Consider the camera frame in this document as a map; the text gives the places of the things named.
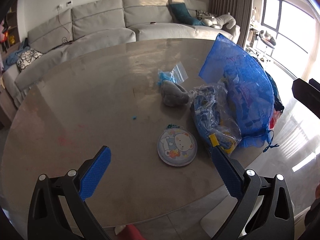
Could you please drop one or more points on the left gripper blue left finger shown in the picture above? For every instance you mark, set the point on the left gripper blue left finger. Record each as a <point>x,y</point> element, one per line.
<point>46,218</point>

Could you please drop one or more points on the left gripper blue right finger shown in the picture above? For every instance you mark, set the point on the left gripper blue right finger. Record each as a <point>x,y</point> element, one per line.
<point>263,209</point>

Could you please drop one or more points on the blue mesh drawstring bag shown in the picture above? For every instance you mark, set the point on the blue mesh drawstring bag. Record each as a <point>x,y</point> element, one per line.
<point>250,93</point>

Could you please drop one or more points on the clear plastic bag blue toys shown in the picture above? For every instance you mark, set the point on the clear plastic bag blue toys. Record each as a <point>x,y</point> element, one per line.
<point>212,117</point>

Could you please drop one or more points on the round cartoon bear tin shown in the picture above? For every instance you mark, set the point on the round cartoon bear tin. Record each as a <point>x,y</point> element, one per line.
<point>176,146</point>

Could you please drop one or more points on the zip bag with blue item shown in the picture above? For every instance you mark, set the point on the zip bag with blue item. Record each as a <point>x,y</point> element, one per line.
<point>177,75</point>

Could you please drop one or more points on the white plush toy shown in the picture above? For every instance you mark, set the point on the white plush toy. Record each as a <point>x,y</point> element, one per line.
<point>220,21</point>

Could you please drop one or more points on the brown curtain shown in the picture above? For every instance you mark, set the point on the brown curtain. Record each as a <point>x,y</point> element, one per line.
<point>240,9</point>

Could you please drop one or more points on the patterned cushion right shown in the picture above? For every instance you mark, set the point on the patterned cushion right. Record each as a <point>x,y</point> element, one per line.
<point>202,15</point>

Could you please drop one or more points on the teal cushion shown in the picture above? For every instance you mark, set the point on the teal cushion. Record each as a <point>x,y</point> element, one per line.
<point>182,15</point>

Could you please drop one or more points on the black white floral cushion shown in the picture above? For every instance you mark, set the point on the black white floral cushion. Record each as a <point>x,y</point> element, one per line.
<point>26,58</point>

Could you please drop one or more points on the blue blanket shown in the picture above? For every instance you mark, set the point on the blue blanket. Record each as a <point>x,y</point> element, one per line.
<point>12,58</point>

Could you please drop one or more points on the grey sectional sofa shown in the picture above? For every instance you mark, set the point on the grey sectional sofa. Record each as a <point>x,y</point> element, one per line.
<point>101,24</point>

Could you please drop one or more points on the wooden shelf unit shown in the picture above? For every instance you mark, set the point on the wooden shelf unit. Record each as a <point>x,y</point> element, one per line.
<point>11,39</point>

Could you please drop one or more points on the window frame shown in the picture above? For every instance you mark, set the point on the window frame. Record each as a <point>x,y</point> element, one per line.
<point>290,23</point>

